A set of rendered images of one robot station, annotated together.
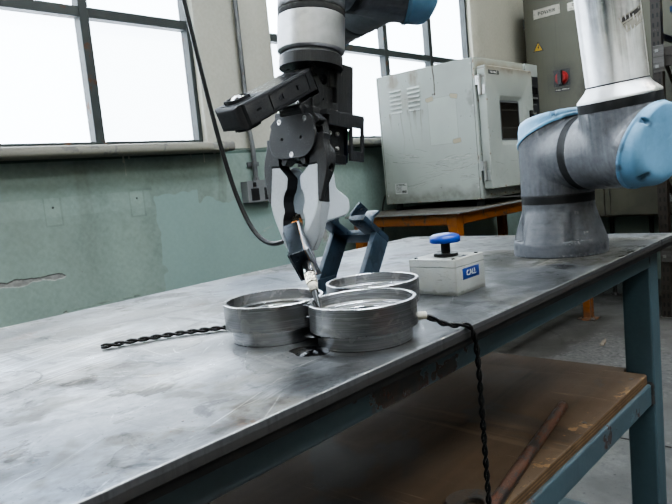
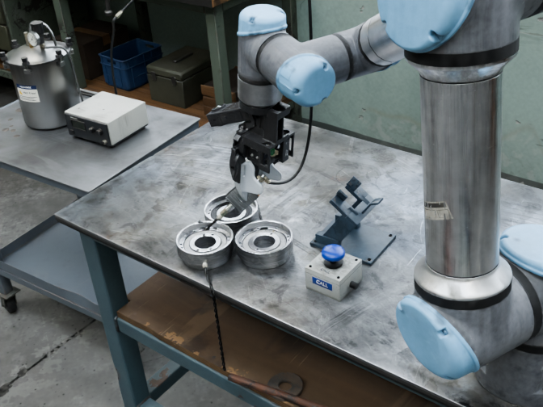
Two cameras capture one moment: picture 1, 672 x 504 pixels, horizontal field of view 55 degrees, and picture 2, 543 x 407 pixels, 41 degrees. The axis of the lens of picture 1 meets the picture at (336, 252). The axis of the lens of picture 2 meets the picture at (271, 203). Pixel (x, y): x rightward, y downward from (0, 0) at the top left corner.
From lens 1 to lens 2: 1.45 m
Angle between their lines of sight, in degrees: 84
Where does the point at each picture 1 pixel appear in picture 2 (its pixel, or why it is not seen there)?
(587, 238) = (486, 369)
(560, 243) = not seen: hidden behind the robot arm
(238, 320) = (209, 205)
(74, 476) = (83, 214)
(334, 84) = (264, 119)
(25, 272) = not seen: outside the picture
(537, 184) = not seen: hidden behind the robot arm
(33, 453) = (106, 201)
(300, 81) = (236, 113)
